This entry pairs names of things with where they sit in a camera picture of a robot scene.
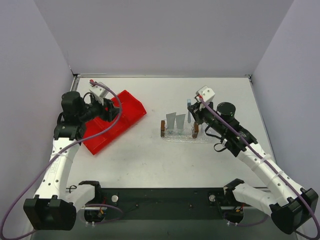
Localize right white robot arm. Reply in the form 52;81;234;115
187;102;320;236

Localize purple cable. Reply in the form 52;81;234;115
0;79;125;240
197;96;316;240

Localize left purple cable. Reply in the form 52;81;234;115
0;79;125;240

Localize clear tray brown handles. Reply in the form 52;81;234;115
160;120;216;144

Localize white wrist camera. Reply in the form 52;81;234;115
195;85;216;104
89;79;109;105

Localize red plastic compartment box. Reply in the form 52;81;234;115
81;89;147;156

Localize toothpaste tube black cap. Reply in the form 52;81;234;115
166;112;177;133

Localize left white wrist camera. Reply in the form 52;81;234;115
89;79;109;105

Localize grey toothbrush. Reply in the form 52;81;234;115
186;99;192;124

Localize toothpaste tube green cap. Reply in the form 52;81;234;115
175;114;186;134

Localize aluminium front rail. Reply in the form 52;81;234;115
64;186;273;211

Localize clear plastic cup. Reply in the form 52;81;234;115
201;124;212;137

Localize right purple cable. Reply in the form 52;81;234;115
197;96;316;240

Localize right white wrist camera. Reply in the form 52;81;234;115
195;85;216;104

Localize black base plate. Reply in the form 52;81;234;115
78;187;255;221

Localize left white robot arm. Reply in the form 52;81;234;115
23;91;120;231

